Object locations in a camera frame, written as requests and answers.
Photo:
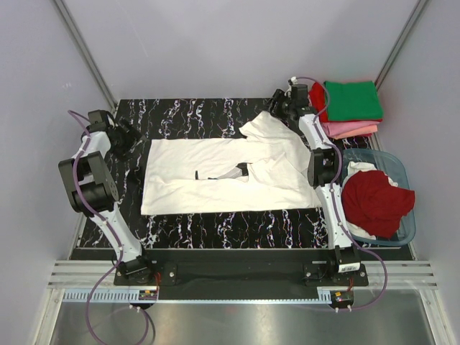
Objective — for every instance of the control board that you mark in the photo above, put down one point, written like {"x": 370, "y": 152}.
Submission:
{"x": 148, "y": 295}
{"x": 343, "y": 297}

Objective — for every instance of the white slotted cable duct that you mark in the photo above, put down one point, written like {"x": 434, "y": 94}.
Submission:
{"x": 104, "y": 296}

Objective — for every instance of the green folded t shirt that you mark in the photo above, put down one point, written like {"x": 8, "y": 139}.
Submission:
{"x": 356, "y": 101}

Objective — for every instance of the dark red t shirt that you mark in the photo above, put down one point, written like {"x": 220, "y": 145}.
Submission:
{"x": 370, "y": 202}

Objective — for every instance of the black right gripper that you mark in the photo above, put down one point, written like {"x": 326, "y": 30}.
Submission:
{"x": 278, "y": 96}

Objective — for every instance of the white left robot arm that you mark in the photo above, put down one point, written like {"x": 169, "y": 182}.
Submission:
{"x": 91, "y": 189}

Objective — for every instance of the white printed t shirt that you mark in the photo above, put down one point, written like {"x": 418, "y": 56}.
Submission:
{"x": 264, "y": 170}

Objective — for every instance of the aluminium rail frame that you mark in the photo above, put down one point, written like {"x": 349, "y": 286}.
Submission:
{"x": 373, "y": 275}

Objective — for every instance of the salmon folded t shirt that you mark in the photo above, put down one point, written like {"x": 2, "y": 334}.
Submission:
{"x": 357, "y": 133}

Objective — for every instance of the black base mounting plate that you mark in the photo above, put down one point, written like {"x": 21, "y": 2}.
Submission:
{"x": 207, "y": 291}

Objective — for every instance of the clear blue plastic bin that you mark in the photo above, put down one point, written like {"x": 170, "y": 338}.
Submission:
{"x": 390, "y": 165}

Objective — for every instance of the right control board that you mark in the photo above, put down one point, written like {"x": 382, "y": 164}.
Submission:
{"x": 343, "y": 297}

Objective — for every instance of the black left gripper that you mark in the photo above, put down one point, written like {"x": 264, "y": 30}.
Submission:
{"x": 132, "y": 138}

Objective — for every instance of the white t shirt in bin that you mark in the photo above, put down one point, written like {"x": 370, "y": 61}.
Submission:
{"x": 359, "y": 168}

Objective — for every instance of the left control board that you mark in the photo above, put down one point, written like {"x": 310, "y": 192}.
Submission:
{"x": 148, "y": 295}

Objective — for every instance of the pink folded t shirt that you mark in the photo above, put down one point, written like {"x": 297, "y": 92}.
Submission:
{"x": 334, "y": 129}

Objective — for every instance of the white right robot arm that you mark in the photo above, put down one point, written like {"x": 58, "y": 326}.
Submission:
{"x": 323, "y": 174}

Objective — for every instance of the red folded t shirt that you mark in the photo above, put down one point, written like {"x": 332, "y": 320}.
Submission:
{"x": 318, "y": 100}

